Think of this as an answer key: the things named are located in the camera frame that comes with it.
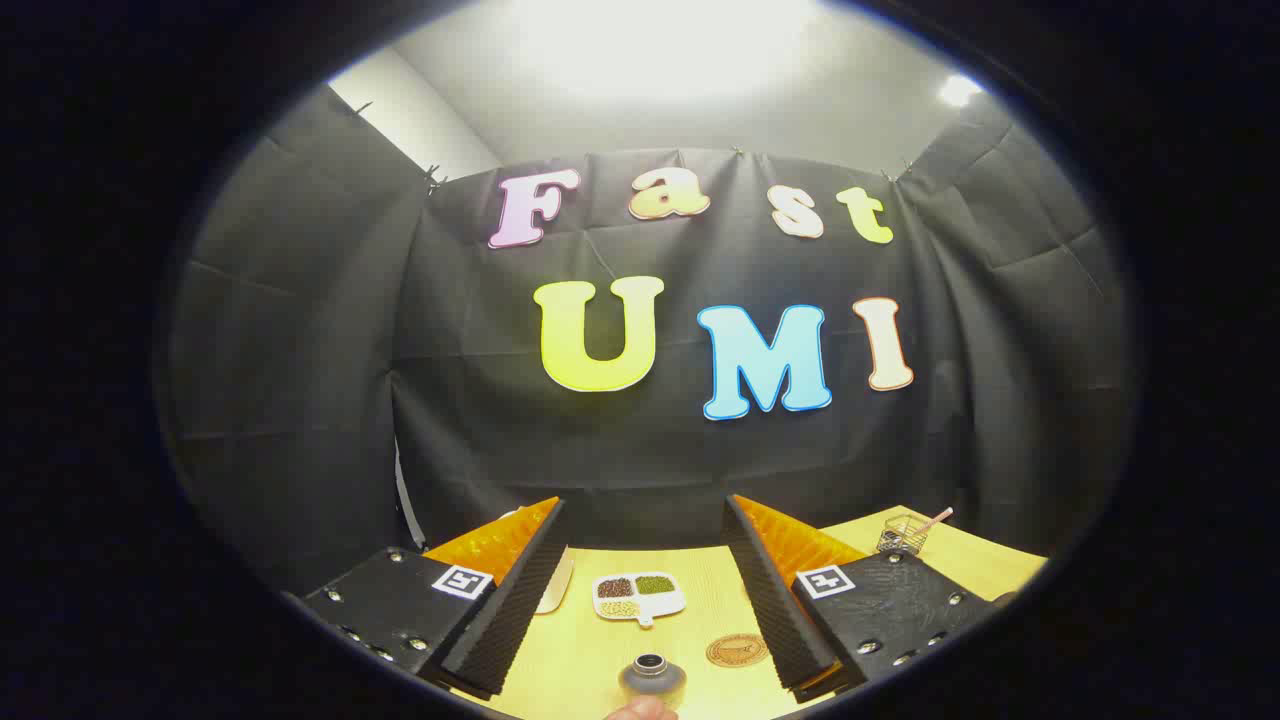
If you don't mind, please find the white divided dish of beans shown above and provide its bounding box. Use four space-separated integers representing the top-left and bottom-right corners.
592 571 689 628

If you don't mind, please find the round cork coaster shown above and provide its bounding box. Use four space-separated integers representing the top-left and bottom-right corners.
705 633 770 668

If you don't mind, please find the white toaster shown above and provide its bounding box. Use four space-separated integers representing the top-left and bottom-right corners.
500 508 576 615

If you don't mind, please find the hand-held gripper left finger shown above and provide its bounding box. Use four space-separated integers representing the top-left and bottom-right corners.
300 497 576 701

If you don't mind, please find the wire mesh holder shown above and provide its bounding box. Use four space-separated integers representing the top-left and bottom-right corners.
877 513 931 554

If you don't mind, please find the silver green juice bottle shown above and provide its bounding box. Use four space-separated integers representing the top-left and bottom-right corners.
618 653 689 711

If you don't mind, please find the wooden table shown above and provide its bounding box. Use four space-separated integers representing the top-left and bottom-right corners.
420 505 1049 720

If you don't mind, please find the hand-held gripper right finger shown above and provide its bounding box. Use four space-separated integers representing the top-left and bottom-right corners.
722 493 1001 704

